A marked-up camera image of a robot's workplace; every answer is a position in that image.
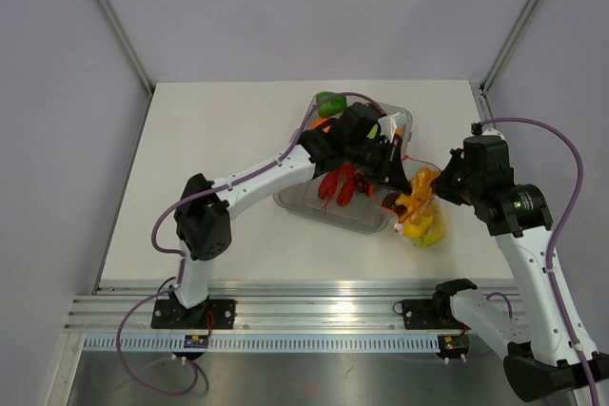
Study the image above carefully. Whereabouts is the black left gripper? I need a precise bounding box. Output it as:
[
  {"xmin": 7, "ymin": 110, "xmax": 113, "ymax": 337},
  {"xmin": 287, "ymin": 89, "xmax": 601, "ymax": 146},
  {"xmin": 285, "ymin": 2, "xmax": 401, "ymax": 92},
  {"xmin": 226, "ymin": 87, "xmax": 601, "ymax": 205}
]
[{"xmin": 344, "ymin": 137, "xmax": 411, "ymax": 195}]

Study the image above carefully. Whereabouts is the dark red round fruit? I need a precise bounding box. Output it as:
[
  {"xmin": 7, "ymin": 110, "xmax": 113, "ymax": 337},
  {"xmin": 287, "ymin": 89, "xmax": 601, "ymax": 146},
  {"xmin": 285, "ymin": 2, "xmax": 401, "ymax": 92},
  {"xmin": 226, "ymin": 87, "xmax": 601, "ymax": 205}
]
[{"xmin": 381, "ymin": 192, "xmax": 406, "ymax": 216}]

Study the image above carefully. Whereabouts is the yellow ginger root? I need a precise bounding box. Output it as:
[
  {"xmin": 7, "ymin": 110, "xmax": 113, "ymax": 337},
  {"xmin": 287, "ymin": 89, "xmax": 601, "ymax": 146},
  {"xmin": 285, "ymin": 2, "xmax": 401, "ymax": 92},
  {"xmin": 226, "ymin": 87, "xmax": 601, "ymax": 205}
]
[{"xmin": 399, "ymin": 167, "xmax": 440, "ymax": 211}]

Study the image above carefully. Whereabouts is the light green wrinkled fruit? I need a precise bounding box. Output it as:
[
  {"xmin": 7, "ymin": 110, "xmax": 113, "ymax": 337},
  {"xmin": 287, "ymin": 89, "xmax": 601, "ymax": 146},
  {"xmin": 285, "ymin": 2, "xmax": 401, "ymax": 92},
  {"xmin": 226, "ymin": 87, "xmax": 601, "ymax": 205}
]
[{"xmin": 367, "ymin": 125, "xmax": 380, "ymax": 140}]

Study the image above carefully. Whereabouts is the clear zip bag orange zipper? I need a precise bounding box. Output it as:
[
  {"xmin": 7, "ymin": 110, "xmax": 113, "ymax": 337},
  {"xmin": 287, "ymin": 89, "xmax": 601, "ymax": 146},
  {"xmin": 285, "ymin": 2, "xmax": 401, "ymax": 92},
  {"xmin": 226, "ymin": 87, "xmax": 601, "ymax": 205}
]
[{"xmin": 380, "ymin": 155, "xmax": 446, "ymax": 249}]

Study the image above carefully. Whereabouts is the yellow lemon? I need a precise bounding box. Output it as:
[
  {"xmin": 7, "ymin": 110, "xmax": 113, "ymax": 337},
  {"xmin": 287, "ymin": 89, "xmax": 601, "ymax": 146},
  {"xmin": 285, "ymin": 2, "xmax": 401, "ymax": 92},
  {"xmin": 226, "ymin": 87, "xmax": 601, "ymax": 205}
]
[{"xmin": 402, "ymin": 218, "xmax": 432, "ymax": 242}]

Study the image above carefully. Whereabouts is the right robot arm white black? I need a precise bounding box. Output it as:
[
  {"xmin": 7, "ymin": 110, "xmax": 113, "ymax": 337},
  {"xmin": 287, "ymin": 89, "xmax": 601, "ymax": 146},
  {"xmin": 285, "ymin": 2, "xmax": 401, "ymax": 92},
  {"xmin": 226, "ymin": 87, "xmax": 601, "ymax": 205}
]
[{"xmin": 402, "ymin": 135, "xmax": 608, "ymax": 405}]

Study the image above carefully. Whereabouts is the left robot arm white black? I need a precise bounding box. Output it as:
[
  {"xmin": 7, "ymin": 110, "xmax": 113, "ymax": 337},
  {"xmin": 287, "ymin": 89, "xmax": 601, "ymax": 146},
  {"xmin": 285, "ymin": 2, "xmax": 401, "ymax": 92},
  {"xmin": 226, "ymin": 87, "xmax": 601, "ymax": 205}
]
[{"xmin": 151, "ymin": 102, "xmax": 412, "ymax": 332}]

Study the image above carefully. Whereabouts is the clear plastic food bin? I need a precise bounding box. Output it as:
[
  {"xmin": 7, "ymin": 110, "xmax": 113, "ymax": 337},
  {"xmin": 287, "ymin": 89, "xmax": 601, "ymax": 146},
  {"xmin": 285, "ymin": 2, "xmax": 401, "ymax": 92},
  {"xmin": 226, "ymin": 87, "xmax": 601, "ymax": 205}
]
[{"xmin": 273, "ymin": 95, "xmax": 411, "ymax": 234}]

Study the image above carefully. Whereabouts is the dark red grape bunch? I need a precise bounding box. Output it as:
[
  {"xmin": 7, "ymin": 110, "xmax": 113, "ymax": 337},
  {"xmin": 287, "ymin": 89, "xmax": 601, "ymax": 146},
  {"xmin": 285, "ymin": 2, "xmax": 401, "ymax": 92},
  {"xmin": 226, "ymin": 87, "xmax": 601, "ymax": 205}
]
[{"xmin": 354, "ymin": 173, "xmax": 374, "ymax": 196}]

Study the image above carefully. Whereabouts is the red crayfish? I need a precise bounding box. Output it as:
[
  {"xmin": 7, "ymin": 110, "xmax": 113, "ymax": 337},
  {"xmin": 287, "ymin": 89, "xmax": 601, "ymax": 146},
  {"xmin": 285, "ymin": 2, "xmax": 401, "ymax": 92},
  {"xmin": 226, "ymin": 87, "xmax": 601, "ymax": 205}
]
[{"xmin": 317, "ymin": 164, "xmax": 357, "ymax": 213}]

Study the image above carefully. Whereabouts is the green bell pepper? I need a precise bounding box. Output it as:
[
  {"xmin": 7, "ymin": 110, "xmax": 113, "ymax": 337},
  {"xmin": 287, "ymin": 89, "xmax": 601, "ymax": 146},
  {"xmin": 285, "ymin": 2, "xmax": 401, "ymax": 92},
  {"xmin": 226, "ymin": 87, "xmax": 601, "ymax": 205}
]
[{"xmin": 315, "ymin": 91, "xmax": 347, "ymax": 117}]

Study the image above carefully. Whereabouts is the orange fruit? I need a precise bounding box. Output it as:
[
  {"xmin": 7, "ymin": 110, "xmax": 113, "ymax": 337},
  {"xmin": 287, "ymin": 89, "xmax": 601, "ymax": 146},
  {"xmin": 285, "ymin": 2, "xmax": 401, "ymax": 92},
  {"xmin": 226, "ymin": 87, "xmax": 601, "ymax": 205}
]
[{"xmin": 312, "ymin": 117, "xmax": 336, "ymax": 133}]

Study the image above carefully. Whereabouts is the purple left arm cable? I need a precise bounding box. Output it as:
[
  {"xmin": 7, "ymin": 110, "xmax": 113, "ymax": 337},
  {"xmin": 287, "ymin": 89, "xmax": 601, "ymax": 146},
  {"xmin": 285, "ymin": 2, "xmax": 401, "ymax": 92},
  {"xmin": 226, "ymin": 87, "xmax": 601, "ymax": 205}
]
[{"xmin": 115, "ymin": 90, "xmax": 386, "ymax": 396}]

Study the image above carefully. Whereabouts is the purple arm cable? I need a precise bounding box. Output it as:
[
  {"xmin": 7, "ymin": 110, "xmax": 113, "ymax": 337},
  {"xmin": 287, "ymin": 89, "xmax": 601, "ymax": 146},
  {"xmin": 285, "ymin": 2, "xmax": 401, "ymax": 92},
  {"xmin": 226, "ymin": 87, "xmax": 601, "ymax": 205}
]
[
  {"xmin": 115, "ymin": 90, "xmax": 386, "ymax": 396},
  {"xmin": 470, "ymin": 116, "xmax": 600, "ymax": 406}
]

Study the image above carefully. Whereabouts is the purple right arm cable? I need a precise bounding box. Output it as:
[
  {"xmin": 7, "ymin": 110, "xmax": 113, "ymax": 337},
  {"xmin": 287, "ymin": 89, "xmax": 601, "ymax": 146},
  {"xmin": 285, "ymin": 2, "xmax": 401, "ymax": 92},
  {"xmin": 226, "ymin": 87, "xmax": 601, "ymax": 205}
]
[{"xmin": 470, "ymin": 116, "xmax": 600, "ymax": 406}]

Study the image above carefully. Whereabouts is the right aluminium frame post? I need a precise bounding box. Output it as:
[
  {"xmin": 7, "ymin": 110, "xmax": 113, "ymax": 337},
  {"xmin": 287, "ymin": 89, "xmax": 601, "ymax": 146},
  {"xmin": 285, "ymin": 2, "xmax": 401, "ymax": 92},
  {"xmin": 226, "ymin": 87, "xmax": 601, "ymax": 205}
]
[{"xmin": 480, "ymin": 0, "xmax": 542, "ymax": 98}]

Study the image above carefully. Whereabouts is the aluminium frame post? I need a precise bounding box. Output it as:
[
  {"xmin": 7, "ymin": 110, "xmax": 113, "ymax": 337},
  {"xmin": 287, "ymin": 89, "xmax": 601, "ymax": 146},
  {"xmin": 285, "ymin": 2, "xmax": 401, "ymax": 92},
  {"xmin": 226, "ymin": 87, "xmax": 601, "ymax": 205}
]
[
  {"xmin": 93, "ymin": 0, "xmax": 155, "ymax": 100},
  {"xmin": 480, "ymin": 0, "xmax": 542, "ymax": 98}
]

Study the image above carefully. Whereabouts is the aluminium mounting rail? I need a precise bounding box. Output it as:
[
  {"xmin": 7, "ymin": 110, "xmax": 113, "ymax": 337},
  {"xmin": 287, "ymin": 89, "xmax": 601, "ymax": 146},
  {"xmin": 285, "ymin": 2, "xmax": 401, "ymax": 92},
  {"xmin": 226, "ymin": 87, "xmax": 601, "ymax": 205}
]
[{"xmin": 63, "ymin": 280, "xmax": 435, "ymax": 334}]

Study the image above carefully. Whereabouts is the left aluminium frame post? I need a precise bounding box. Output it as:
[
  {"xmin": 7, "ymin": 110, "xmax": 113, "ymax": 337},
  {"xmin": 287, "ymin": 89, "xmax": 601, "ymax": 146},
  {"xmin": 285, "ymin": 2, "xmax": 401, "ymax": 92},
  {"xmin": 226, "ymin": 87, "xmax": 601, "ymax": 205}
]
[{"xmin": 93, "ymin": 0, "xmax": 155, "ymax": 100}]

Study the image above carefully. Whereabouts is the white slotted cable duct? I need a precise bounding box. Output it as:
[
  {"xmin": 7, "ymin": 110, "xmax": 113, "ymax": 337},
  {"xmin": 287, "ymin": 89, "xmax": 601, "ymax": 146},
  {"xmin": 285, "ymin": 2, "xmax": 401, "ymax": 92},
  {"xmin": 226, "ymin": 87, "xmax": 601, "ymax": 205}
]
[{"xmin": 84, "ymin": 333, "xmax": 440, "ymax": 354}]

